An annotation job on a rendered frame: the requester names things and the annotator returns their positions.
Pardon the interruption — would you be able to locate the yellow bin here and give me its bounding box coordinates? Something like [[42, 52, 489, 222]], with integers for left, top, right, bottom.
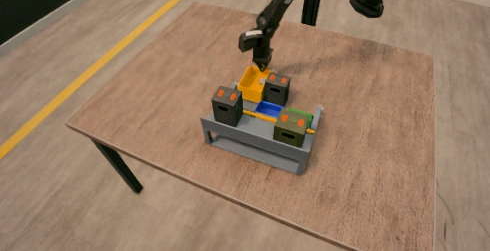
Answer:
[[238, 66, 270, 103]]

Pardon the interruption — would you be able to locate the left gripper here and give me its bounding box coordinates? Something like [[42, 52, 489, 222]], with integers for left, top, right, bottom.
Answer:
[[252, 45, 274, 72]]

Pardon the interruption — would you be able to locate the grey shelf rack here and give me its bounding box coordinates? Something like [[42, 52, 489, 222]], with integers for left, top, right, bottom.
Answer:
[[200, 99, 314, 176]]

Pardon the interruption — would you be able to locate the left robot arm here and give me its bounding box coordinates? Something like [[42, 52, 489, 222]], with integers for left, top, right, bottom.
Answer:
[[238, 0, 383, 58]]

